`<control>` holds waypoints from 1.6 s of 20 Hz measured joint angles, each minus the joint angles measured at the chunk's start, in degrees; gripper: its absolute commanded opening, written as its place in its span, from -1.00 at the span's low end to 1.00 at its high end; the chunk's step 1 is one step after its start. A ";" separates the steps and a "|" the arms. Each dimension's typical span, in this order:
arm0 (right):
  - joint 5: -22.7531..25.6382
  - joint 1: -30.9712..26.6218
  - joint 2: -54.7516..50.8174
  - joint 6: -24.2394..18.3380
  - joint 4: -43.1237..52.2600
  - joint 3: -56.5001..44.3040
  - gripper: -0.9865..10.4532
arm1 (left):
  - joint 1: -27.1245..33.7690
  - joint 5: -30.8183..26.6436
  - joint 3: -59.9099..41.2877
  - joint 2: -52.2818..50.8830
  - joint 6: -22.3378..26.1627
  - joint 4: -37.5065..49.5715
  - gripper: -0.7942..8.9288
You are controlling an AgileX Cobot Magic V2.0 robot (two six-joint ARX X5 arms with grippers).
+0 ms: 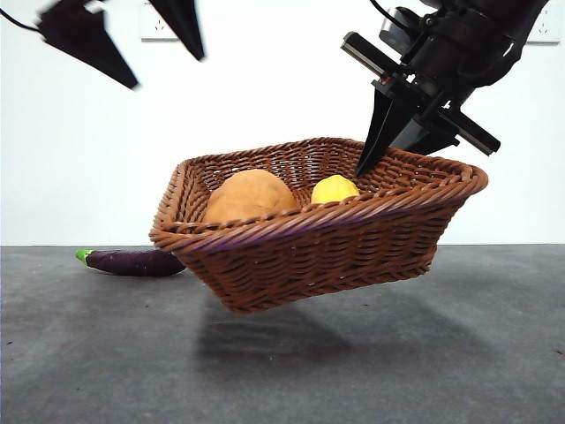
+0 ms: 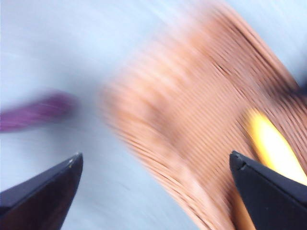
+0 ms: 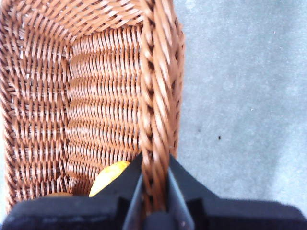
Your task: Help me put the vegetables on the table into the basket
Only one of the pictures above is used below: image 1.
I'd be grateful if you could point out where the yellow squash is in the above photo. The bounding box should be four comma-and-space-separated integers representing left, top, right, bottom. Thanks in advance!
310, 174, 361, 205

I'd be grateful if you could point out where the brown wicker basket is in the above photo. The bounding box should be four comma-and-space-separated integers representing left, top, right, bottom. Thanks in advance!
148, 137, 490, 314

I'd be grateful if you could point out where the brown potato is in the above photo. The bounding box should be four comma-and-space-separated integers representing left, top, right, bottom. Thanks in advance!
202, 170, 300, 224

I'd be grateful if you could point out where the purple eggplant with green stem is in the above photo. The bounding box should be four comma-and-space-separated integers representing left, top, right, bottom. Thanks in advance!
74, 248, 186, 278

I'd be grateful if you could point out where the white wall socket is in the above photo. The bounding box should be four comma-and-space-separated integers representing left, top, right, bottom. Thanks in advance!
140, 3, 181, 43
527, 11, 561, 46

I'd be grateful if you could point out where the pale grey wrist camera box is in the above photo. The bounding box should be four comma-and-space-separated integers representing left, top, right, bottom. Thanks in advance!
378, 6, 427, 50

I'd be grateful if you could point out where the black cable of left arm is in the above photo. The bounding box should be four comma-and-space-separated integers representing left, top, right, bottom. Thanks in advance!
0, 8, 44, 33

